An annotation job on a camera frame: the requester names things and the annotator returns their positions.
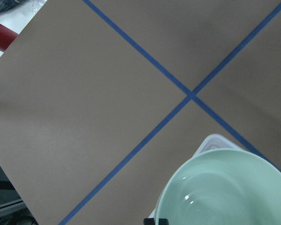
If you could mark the mint green bowl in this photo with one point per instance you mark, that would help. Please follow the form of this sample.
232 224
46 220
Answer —
224 189

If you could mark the clear plastic storage box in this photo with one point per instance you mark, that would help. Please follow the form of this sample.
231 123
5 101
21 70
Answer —
213 143

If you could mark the dark blue folded cloth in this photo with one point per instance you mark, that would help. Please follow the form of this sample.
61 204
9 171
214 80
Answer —
6 5

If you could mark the red cylinder tube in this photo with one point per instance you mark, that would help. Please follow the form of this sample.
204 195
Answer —
7 36

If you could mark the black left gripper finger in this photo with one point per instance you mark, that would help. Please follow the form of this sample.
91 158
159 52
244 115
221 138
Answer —
149 221

